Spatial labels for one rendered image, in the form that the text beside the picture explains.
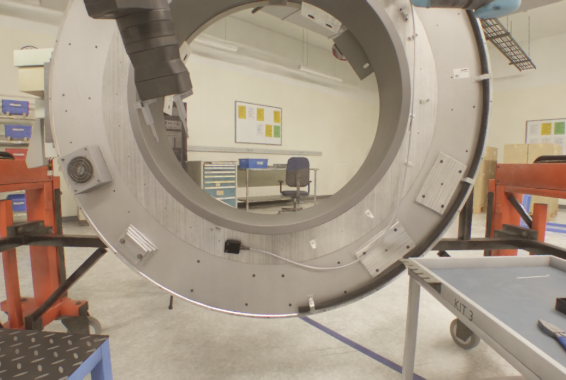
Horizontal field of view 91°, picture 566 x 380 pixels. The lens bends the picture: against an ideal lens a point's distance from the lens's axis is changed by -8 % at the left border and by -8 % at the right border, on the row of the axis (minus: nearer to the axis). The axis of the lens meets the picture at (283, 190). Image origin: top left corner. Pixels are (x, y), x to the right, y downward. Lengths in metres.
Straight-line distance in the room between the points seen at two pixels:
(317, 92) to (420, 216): 7.80
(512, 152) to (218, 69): 6.09
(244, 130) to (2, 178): 5.86
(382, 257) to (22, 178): 1.47
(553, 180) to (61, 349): 1.57
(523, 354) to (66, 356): 0.76
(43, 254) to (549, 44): 10.10
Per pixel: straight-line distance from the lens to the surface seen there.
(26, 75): 1.36
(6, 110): 5.20
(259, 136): 7.20
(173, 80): 0.47
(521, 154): 6.98
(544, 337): 0.70
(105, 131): 1.08
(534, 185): 1.54
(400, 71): 0.98
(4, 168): 1.57
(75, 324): 1.91
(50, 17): 6.34
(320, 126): 8.62
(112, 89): 1.08
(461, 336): 1.92
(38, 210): 1.76
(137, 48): 0.47
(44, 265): 1.80
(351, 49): 1.35
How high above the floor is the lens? 0.95
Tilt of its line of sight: 5 degrees down
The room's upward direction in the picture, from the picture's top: straight up
